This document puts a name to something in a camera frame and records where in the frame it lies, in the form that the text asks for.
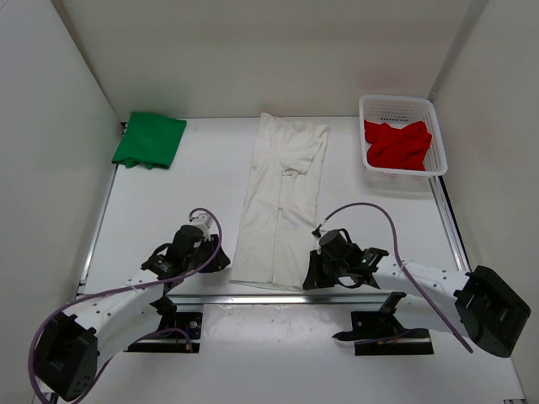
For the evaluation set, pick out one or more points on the white t shirt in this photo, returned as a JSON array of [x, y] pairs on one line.
[[280, 208]]

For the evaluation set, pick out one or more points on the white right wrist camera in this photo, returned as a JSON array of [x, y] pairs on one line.
[[318, 229]]

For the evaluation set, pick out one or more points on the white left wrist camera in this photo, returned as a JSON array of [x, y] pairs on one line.
[[202, 221]]

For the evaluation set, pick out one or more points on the green t shirt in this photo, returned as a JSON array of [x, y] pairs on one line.
[[150, 140]]

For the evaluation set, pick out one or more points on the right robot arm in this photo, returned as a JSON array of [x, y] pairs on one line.
[[479, 306]]

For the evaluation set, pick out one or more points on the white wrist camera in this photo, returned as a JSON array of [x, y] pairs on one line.
[[202, 221], [318, 229]]

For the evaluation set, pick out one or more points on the red t shirt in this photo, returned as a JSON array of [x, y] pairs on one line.
[[397, 148]]

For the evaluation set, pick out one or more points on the white plastic basket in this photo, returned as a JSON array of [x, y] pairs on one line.
[[399, 111]]

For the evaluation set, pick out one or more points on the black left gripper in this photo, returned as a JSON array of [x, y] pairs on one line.
[[219, 263]]

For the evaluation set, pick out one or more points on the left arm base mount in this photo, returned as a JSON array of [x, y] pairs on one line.
[[177, 333]]

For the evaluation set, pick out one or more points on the aluminium table rail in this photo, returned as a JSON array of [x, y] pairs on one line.
[[280, 299]]

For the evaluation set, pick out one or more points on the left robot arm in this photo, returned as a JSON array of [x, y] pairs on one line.
[[79, 340]]

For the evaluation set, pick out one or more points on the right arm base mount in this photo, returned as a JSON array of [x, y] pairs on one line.
[[379, 333]]

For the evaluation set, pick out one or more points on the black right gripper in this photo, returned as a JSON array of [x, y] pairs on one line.
[[316, 279]]

